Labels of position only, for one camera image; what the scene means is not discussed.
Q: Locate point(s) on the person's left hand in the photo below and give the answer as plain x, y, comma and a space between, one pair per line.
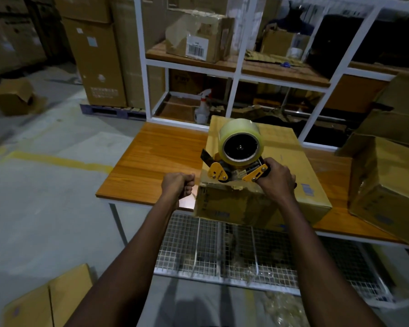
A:
177, 185

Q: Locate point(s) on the person's right hand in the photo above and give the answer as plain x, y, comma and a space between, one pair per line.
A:
277, 182

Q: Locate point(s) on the yellow cardboard box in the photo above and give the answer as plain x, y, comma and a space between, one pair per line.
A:
68, 292
286, 146

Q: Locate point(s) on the clear packing tape roll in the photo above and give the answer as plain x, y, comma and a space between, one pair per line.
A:
238, 127

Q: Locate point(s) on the yellow-brown cardboard box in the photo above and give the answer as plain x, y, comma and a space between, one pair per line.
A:
388, 173

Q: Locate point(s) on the person's left forearm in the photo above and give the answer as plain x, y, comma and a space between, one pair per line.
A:
129, 275

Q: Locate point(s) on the person's right forearm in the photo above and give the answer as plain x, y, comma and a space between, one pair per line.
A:
320, 269

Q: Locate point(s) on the printed brown cardboard box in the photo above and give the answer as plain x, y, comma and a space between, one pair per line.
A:
185, 81

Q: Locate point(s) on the flattened cardboard sheet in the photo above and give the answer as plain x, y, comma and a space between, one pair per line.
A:
266, 58

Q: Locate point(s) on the tall plain cardboard box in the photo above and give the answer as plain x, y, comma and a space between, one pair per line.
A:
129, 47

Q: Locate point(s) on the tall labelled cardboard box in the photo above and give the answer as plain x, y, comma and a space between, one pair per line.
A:
95, 64

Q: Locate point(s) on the taped box with barcode label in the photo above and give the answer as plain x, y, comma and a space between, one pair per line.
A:
180, 34

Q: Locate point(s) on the wide brown cardboard box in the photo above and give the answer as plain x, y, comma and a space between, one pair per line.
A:
81, 8

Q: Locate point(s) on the orange wooden table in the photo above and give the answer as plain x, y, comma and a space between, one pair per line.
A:
150, 166

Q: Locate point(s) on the white spray bottle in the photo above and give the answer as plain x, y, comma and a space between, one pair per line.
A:
201, 114

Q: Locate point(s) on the blue pallet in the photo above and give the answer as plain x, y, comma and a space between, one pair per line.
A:
112, 111

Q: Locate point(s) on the wooden shelf board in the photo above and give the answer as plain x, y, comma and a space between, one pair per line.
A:
286, 74

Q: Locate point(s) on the blue scissors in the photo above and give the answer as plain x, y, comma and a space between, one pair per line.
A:
285, 64

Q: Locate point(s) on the pile of clear plastic scraps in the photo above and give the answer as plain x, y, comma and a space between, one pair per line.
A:
283, 309

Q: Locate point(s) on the black monitor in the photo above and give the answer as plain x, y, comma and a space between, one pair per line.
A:
334, 44

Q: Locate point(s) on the white metal shelf frame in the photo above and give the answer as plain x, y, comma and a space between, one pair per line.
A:
191, 67

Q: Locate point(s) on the wall of stacked cartons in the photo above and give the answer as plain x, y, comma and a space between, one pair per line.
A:
10, 44

